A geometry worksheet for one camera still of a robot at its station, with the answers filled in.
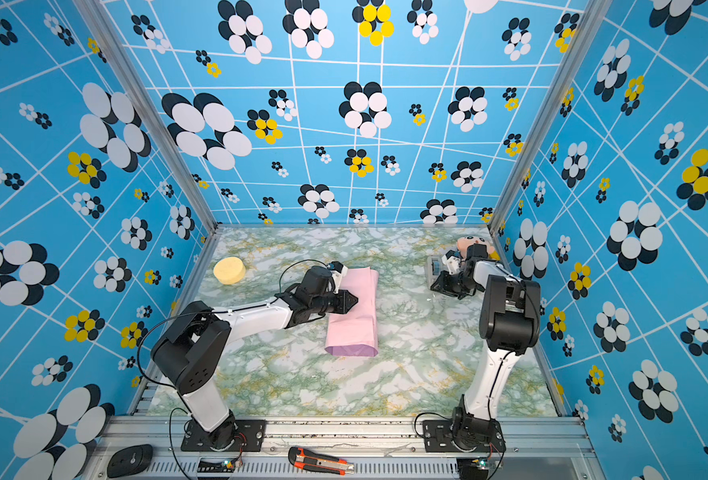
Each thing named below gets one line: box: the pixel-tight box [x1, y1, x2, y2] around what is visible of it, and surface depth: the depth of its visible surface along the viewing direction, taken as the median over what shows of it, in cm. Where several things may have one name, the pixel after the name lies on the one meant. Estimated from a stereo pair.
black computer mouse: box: [107, 444, 153, 478], surface depth 70 cm
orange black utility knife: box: [288, 447, 355, 476], surface depth 71 cm
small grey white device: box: [426, 254, 443, 285], surface depth 104 cm
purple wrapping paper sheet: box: [325, 267, 379, 357], surface depth 88 cm
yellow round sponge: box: [213, 257, 246, 285], surface depth 106 cm
